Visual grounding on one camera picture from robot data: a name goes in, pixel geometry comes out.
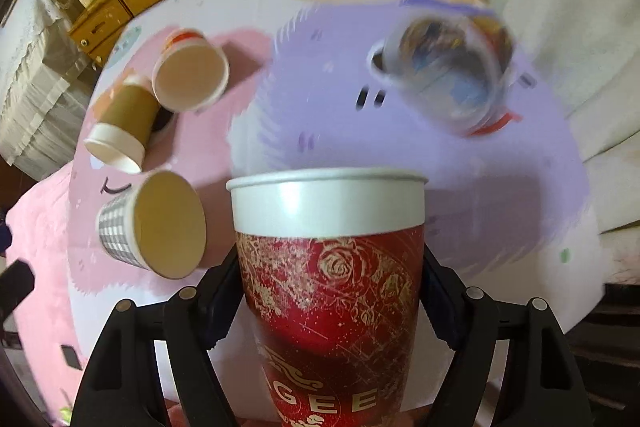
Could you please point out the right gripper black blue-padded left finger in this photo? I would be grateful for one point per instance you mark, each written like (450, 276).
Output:
(121, 383)

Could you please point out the tall red paper cup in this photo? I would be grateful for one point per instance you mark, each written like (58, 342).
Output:
(331, 262)

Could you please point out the grey checkered paper cup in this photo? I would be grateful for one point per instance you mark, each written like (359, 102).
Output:
(158, 225)

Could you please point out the brown paper cup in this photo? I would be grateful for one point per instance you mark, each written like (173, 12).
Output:
(121, 134)

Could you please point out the small red white paper cup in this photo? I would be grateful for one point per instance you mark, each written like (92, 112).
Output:
(191, 73)

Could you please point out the clear plastic printed cup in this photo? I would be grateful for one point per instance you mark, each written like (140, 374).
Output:
(453, 69)

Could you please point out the pink blanket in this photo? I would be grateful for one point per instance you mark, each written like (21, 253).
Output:
(38, 223)

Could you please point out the white lace cloth cover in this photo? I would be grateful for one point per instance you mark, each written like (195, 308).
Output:
(46, 85)

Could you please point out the cartoon printed tablecloth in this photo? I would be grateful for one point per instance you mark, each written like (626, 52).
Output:
(511, 258)

